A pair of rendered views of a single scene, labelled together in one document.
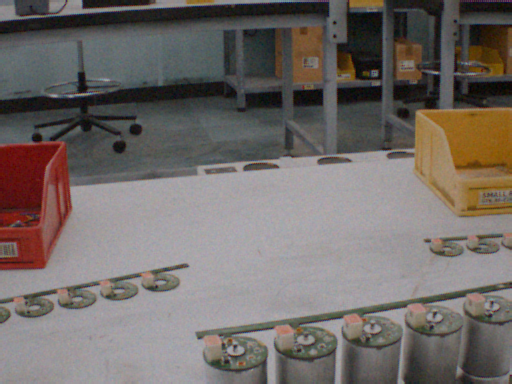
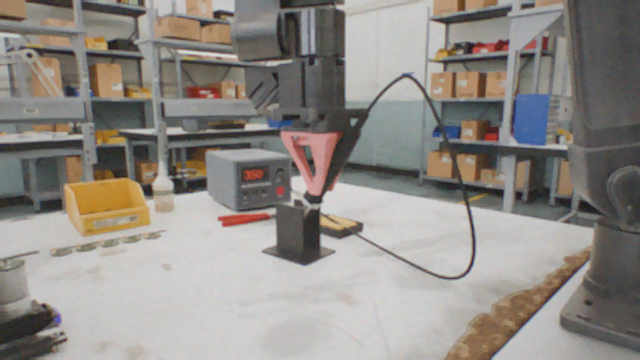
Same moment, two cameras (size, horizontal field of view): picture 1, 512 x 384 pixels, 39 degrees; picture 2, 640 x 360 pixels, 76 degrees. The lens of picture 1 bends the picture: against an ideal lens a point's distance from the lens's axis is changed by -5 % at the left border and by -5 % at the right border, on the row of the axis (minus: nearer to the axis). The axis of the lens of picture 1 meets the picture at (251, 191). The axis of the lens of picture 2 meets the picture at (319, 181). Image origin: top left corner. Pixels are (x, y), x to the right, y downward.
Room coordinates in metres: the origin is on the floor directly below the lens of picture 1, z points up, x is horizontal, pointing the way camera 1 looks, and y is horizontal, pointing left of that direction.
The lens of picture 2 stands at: (-0.12, -0.14, 0.94)
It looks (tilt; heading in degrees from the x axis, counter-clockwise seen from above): 11 degrees down; 327
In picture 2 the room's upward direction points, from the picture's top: straight up
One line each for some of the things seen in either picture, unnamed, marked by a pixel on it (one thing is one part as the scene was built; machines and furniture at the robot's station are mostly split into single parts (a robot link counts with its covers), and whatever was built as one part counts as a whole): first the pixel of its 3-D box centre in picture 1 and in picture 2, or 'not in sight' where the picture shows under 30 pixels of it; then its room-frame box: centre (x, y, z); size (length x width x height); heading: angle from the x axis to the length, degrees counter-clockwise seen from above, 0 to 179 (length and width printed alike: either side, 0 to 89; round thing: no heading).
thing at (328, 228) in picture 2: not in sight; (333, 225); (0.38, -0.49, 0.76); 0.07 x 0.05 x 0.02; 12
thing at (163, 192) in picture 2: not in sight; (162, 183); (0.64, -0.30, 0.80); 0.03 x 0.03 x 0.10
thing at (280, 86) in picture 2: not in sight; (285, 93); (0.34, -0.39, 0.95); 0.11 x 0.07 x 0.06; 18
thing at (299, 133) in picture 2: not in sight; (321, 153); (0.29, -0.41, 0.88); 0.07 x 0.07 x 0.09; 18
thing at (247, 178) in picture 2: not in sight; (247, 178); (0.62, -0.45, 0.80); 0.15 x 0.12 x 0.10; 0
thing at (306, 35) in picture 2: not in sight; (315, 36); (0.29, -0.40, 1.01); 0.07 x 0.06 x 0.07; 37
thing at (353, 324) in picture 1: (354, 326); not in sight; (0.26, -0.04, 0.82); 0.01 x 0.01 x 0.01; 14
